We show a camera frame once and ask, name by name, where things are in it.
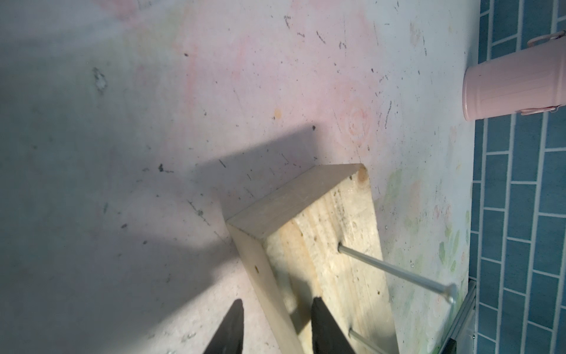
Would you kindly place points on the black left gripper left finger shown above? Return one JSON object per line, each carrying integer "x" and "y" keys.
{"x": 229, "y": 337}

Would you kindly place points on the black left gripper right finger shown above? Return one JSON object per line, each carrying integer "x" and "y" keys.
{"x": 327, "y": 337}

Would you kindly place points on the wooden block with nails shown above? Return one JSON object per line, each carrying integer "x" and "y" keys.
{"x": 288, "y": 243}

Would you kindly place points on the steel nail middle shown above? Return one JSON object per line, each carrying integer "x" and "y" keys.
{"x": 365, "y": 342}

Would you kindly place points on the steel nail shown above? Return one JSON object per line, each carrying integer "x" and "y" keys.
{"x": 365, "y": 342}
{"x": 448, "y": 292}

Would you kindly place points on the steel nail far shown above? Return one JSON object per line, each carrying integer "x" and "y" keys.
{"x": 448, "y": 292}

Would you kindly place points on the pink pen holder bucket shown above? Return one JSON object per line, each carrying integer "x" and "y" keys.
{"x": 530, "y": 81}

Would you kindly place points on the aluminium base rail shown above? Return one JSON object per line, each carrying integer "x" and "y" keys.
{"x": 461, "y": 335}

